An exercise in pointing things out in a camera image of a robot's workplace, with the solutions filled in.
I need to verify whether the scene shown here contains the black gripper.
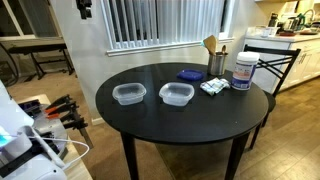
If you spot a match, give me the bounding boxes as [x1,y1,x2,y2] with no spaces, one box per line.
[75,0,93,20]

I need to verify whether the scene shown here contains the clear plastic bowl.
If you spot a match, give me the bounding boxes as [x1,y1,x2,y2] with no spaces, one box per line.
[158,81,196,107]
[111,82,148,106]

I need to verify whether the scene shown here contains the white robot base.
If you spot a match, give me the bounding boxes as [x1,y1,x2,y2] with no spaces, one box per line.
[0,79,69,180]

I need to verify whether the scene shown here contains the black folding stand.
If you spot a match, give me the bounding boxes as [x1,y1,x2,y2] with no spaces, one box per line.
[7,43,76,81]

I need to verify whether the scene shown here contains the white vertical window blinds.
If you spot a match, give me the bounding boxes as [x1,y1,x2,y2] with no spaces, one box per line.
[101,0,228,50]

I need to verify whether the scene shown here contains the white window sill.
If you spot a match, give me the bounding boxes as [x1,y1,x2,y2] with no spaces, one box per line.
[106,36,235,57]

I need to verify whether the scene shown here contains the black bar clamp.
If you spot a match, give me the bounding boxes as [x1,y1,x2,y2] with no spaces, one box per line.
[60,109,95,150]

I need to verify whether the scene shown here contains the blue plastic lid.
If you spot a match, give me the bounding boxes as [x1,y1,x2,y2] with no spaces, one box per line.
[176,68,206,82]

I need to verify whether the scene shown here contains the wooden spatula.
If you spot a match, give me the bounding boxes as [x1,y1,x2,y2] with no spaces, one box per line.
[202,34,218,56]

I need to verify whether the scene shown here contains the steel utensil holder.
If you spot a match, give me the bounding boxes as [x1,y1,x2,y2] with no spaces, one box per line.
[207,51,229,77]

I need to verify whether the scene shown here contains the checkered folded cloth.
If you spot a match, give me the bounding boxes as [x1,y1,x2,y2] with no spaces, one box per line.
[199,77,232,97]

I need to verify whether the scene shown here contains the black round table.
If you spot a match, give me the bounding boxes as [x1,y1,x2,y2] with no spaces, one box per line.
[95,62,270,180]

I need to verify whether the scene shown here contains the light wooden side table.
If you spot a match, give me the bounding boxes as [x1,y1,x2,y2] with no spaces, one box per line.
[16,93,94,180]

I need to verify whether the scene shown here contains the white wipes canister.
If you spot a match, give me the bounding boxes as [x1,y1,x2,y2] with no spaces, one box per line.
[230,51,261,91]

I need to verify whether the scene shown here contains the clear plastic container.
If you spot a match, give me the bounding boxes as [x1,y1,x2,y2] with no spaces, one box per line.
[260,26,278,38]

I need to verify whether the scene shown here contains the black coffee maker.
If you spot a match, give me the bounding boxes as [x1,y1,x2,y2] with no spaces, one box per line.
[267,12,280,29]

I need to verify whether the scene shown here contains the black metal chair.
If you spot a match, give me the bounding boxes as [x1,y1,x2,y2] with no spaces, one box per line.
[243,44,302,150]

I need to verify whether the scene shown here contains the green kitchen appliance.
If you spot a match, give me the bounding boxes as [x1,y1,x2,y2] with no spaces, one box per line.
[295,13,307,32]

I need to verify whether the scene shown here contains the white kitchen cabinet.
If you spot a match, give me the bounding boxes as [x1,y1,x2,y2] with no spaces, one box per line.
[243,33,320,94]

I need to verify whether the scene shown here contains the orange handled black clamp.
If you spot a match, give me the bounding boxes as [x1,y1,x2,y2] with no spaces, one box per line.
[44,94,78,120]

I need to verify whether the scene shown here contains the white cable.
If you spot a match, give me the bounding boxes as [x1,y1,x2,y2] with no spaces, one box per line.
[28,135,91,172]

